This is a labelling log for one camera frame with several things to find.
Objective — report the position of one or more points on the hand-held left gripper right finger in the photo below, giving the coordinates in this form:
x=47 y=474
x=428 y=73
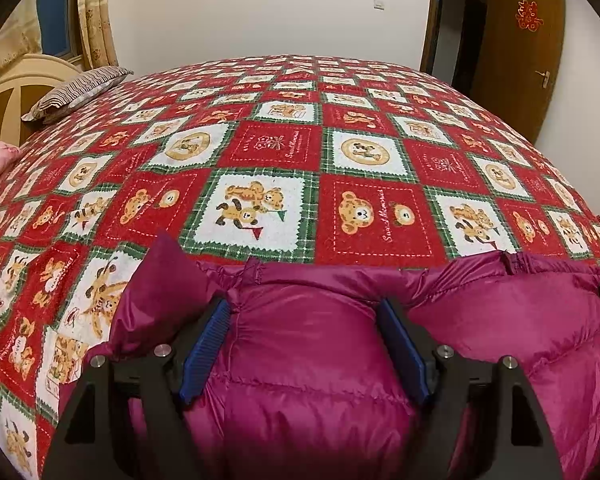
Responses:
x=402 y=355

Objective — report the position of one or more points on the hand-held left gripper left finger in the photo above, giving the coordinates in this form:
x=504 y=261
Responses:
x=205 y=355

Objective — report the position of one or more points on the magenta puffer jacket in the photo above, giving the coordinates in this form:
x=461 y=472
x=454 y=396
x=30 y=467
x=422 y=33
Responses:
x=305 y=360

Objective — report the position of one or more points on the red bear-print bedspread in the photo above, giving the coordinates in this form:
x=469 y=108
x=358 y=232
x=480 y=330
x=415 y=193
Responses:
x=280 y=150

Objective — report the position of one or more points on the brown wooden door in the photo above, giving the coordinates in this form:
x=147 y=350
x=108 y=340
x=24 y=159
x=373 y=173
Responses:
x=510 y=60

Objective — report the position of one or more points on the red paper door decoration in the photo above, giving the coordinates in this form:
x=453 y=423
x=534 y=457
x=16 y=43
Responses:
x=530 y=15

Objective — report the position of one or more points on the striped pillow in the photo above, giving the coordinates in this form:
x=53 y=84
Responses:
x=75 y=92

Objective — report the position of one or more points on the cream wooden headboard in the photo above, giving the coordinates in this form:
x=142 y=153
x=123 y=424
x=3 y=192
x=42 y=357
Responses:
x=20 y=90

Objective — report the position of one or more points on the beige patterned curtain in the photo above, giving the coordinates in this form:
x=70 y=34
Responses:
x=10 y=45
x=95 y=20

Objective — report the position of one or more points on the window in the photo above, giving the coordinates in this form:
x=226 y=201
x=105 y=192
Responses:
x=57 y=10

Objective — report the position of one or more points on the brown door frame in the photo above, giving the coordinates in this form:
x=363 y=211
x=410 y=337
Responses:
x=430 y=20

